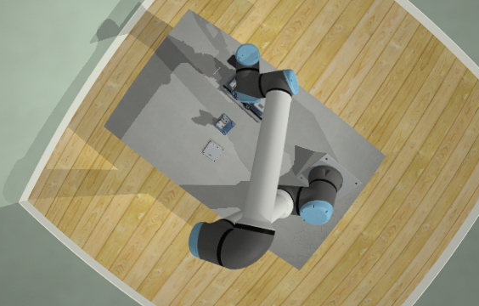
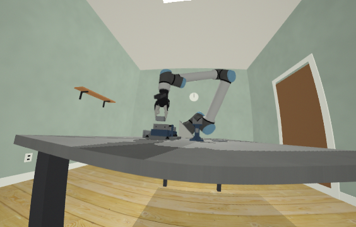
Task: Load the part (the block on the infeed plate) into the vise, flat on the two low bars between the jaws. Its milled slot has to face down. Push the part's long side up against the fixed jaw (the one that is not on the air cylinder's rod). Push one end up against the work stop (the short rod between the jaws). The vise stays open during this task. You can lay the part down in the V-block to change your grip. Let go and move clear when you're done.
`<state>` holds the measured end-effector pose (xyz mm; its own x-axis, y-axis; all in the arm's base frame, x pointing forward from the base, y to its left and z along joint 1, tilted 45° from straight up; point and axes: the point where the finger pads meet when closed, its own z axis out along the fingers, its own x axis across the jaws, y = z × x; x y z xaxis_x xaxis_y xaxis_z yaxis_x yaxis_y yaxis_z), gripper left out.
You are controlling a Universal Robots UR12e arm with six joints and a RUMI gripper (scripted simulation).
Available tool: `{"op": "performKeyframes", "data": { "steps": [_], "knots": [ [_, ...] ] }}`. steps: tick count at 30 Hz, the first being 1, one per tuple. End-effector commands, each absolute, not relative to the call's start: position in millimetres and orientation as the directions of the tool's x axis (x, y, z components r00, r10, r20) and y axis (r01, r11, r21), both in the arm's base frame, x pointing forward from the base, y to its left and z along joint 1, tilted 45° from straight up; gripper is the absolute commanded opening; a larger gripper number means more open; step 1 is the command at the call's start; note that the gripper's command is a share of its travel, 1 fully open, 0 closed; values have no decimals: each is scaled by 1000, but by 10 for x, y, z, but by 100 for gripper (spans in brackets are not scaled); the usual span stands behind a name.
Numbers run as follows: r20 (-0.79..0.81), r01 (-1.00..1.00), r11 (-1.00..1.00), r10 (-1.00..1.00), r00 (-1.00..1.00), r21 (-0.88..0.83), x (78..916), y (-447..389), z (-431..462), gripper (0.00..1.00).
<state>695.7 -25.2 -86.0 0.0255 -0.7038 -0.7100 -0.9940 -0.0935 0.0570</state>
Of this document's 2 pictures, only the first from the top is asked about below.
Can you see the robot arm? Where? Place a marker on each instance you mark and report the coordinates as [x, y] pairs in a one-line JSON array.
[[253, 233]]

